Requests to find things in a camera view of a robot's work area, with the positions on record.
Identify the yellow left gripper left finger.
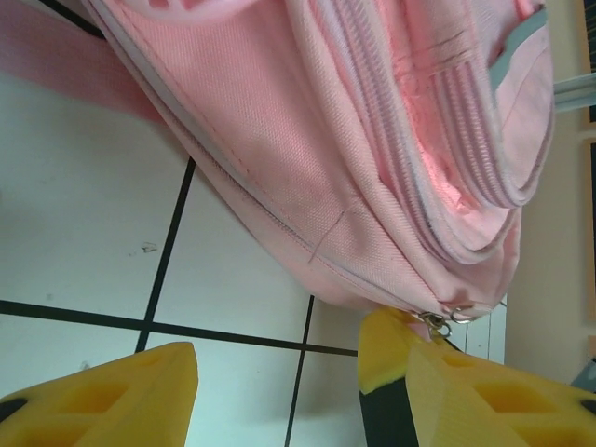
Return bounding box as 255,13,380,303
0,342,200,447

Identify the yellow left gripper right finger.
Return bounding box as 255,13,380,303
407,342,596,447

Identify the pink backpack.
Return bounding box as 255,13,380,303
0,0,558,323

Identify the aluminium corner post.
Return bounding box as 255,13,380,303
552,72,596,114

